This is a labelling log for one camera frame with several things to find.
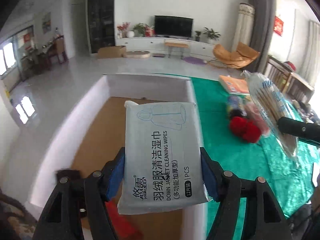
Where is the bag of wooden sticks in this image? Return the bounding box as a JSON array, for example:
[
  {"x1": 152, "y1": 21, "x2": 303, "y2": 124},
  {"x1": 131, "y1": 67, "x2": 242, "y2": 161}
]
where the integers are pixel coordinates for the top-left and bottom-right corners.
[{"x1": 242, "y1": 70, "x2": 298, "y2": 160}]

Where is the white wet wipes pack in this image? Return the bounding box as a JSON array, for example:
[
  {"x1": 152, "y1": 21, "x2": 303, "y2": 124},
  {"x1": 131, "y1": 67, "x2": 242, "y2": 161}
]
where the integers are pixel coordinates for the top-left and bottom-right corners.
[{"x1": 118, "y1": 101, "x2": 210, "y2": 215}]

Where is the black lace fabric item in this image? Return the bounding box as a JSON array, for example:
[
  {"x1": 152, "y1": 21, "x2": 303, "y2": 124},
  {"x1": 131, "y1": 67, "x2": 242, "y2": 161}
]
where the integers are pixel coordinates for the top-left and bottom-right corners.
[{"x1": 55, "y1": 169, "x2": 81, "y2": 181}]

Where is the dark wooden chair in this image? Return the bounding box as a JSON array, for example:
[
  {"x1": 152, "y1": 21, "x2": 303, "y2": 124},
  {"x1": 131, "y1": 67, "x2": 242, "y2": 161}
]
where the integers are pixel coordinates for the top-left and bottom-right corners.
[{"x1": 263, "y1": 55, "x2": 315, "y2": 103}]

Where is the green satin tablecloth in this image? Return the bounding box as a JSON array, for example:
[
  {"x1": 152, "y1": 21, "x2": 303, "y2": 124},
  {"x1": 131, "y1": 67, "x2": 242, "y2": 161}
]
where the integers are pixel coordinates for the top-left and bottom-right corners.
[{"x1": 192, "y1": 77, "x2": 319, "y2": 217}]

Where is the red yarn ball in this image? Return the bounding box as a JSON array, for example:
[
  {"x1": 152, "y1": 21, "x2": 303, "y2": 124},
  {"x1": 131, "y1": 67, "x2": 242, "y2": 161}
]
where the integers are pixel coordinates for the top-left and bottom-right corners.
[{"x1": 229, "y1": 116, "x2": 261, "y2": 144}]

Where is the pink mesh bath sponge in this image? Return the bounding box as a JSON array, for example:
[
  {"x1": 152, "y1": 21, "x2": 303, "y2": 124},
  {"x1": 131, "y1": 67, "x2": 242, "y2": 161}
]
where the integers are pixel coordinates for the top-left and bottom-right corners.
[{"x1": 244, "y1": 98, "x2": 271, "y2": 137}]

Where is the white cardboard storage box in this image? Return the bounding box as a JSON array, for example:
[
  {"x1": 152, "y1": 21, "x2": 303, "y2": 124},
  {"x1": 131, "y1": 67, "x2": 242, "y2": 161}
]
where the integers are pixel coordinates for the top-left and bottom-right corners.
[{"x1": 27, "y1": 74, "x2": 206, "y2": 239}]

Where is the blue yellow trash bag roll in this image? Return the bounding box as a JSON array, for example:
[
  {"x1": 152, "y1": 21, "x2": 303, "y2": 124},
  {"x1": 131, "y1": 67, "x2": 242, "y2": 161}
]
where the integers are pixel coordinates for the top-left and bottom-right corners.
[{"x1": 226, "y1": 95, "x2": 247, "y2": 120}]

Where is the orange book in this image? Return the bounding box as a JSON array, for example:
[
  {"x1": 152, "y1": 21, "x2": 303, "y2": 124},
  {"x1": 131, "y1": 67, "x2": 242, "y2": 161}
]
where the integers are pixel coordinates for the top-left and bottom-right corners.
[{"x1": 218, "y1": 75, "x2": 249, "y2": 96}]

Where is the orange lounge chair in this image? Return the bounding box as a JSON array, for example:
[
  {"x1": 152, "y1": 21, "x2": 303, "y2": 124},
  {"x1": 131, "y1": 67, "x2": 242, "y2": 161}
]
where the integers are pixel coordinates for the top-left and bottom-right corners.
[{"x1": 213, "y1": 42, "x2": 260, "y2": 69}]

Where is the white standing air conditioner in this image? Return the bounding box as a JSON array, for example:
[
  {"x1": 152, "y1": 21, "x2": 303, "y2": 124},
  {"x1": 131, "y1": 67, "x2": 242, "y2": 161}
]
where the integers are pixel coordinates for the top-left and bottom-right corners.
[{"x1": 231, "y1": 3, "x2": 255, "y2": 51}]

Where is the white tv cabinet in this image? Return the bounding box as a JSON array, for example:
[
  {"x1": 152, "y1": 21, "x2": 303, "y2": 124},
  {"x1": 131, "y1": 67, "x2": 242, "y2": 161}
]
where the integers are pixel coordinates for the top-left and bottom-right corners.
[{"x1": 116, "y1": 37, "x2": 214, "y2": 59}]

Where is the purple floor mat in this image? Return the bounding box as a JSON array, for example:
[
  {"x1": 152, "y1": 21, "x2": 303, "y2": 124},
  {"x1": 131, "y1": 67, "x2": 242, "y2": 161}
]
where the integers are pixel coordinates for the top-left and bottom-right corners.
[{"x1": 183, "y1": 56, "x2": 206, "y2": 65}]

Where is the green potted plant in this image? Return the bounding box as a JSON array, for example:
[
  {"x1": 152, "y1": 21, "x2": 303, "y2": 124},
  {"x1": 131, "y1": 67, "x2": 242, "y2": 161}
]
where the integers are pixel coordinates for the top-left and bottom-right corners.
[{"x1": 203, "y1": 27, "x2": 221, "y2": 44}]

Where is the small dark potted plant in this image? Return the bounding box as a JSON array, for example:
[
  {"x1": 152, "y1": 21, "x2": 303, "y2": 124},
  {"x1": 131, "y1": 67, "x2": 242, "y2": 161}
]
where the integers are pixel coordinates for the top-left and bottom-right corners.
[{"x1": 195, "y1": 31, "x2": 202, "y2": 42}]

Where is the brown cardboard box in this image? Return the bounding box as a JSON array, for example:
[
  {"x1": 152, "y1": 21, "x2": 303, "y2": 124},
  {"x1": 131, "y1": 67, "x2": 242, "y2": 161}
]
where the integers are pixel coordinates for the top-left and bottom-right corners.
[{"x1": 98, "y1": 46, "x2": 126, "y2": 59}]

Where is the small wooden side table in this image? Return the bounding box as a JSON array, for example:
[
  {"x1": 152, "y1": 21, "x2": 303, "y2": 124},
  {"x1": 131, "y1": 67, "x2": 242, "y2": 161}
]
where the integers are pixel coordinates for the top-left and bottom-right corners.
[{"x1": 164, "y1": 41, "x2": 189, "y2": 59}]

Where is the round cat scratcher bed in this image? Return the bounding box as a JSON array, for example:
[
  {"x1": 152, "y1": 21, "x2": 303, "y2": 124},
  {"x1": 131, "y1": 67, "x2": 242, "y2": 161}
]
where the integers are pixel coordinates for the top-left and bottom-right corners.
[{"x1": 123, "y1": 50, "x2": 151, "y2": 59}]

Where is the black flat television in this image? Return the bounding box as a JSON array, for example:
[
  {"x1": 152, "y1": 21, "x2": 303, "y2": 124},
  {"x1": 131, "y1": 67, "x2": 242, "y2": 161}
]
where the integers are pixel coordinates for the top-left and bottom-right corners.
[{"x1": 154, "y1": 15, "x2": 193, "y2": 37}]

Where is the red flower vase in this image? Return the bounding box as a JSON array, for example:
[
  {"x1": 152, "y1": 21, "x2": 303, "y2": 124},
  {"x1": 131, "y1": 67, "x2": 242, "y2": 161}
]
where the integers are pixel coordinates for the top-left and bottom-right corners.
[{"x1": 117, "y1": 22, "x2": 130, "y2": 38}]

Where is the black display cabinet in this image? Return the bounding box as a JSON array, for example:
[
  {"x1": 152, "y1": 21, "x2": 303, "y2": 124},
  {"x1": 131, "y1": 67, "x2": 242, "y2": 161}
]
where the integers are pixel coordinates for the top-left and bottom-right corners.
[{"x1": 87, "y1": 0, "x2": 115, "y2": 54}]

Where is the red wall decoration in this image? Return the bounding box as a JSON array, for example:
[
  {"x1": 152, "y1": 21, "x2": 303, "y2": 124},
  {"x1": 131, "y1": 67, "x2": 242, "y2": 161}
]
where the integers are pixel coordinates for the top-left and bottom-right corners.
[{"x1": 273, "y1": 16, "x2": 284, "y2": 36}]

